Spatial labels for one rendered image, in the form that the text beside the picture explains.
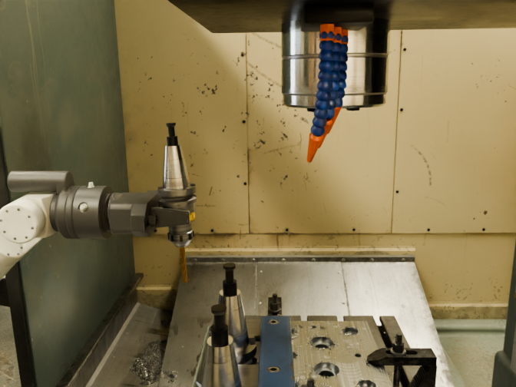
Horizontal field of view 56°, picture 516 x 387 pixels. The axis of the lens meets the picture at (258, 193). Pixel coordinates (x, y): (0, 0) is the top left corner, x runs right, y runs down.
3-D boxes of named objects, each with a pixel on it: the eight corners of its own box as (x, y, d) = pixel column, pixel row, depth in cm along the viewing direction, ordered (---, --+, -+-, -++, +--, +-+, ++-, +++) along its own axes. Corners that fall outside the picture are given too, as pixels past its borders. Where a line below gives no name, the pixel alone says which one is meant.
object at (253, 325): (206, 342, 63) (206, 337, 63) (211, 322, 68) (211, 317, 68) (260, 342, 63) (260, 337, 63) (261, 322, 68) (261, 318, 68)
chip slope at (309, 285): (141, 437, 129) (134, 348, 123) (186, 316, 194) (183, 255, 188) (481, 441, 126) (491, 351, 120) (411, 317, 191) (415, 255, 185)
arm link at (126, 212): (143, 191, 72) (64, 190, 73) (147, 252, 75) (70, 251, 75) (162, 175, 85) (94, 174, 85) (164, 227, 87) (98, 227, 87)
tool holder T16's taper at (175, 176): (190, 188, 77) (186, 145, 75) (162, 190, 76) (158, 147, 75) (190, 183, 81) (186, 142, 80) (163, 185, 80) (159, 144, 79)
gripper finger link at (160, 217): (190, 226, 77) (151, 226, 78) (189, 206, 77) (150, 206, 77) (188, 229, 76) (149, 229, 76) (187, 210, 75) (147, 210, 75)
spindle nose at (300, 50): (405, 107, 68) (411, 17, 66) (296, 110, 66) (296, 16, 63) (362, 102, 84) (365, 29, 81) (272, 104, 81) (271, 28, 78)
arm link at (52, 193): (71, 251, 75) (0, 250, 76) (96, 228, 86) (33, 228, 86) (64, 180, 72) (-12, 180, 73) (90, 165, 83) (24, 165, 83)
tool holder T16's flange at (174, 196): (197, 204, 77) (196, 189, 76) (158, 207, 76) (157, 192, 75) (196, 195, 83) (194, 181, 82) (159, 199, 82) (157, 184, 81)
